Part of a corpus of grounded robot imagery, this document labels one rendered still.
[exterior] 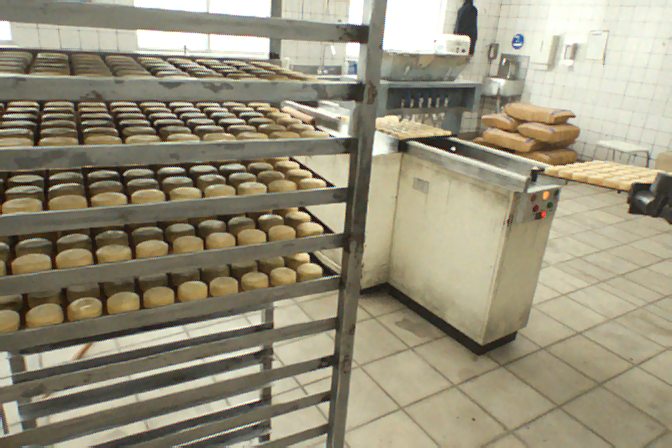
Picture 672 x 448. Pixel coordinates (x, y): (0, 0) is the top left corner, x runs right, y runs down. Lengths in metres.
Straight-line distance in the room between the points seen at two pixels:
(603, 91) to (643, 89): 0.43
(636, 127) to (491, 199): 4.37
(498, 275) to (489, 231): 0.20
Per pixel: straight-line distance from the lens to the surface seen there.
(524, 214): 2.25
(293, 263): 1.04
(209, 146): 0.80
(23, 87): 0.76
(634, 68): 6.56
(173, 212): 0.81
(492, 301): 2.39
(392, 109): 2.59
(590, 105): 6.78
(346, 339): 1.02
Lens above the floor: 1.42
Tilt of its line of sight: 22 degrees down
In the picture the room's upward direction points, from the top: 4 degrees clockwise
